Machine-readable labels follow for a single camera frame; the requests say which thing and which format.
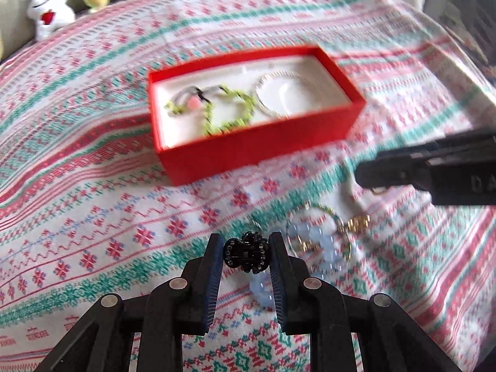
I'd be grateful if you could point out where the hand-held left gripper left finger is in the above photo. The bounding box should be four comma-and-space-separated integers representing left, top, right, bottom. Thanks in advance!
23, 232, 224, 372

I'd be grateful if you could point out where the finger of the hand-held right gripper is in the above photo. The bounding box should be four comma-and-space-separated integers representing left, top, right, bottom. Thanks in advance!
355, 143, 432, 193

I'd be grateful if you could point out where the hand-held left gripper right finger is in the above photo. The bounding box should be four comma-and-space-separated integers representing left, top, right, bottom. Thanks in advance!
269, 232, 463, 372

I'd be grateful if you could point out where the black hair claw clip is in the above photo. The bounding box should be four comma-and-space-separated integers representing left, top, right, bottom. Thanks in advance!
222, 232, 269, 276

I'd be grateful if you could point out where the light blue bead bracelet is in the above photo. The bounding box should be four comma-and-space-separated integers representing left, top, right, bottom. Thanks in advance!
250, 219, 351, 312

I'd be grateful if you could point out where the gold charm pendant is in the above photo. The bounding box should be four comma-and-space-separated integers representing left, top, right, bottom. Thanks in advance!
339, 215, 370, 235

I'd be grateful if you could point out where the gold hoop earring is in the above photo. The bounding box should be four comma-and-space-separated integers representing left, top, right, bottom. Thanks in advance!
298, 203, 355, 262

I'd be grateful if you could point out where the red jewelry box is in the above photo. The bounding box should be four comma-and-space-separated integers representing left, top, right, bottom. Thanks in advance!
148, 46, 367, 187

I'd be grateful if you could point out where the patterned printed blanket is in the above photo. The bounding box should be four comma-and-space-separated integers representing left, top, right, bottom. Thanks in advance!
0, 0, 496, 372

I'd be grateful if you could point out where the white plush bunny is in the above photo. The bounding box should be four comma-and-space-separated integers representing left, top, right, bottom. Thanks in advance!
26, 0, 76, 42

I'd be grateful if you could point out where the white pearl bracelet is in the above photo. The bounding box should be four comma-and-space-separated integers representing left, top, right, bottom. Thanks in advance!
255, 70, 311, 119

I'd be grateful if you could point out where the green bead bracelet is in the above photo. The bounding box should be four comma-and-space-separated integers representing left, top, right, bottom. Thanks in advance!
165, 84, 254, 136

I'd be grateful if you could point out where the black cord bracelet pink bead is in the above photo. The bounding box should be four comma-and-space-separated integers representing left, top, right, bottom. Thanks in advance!
172, 85, 227, 111

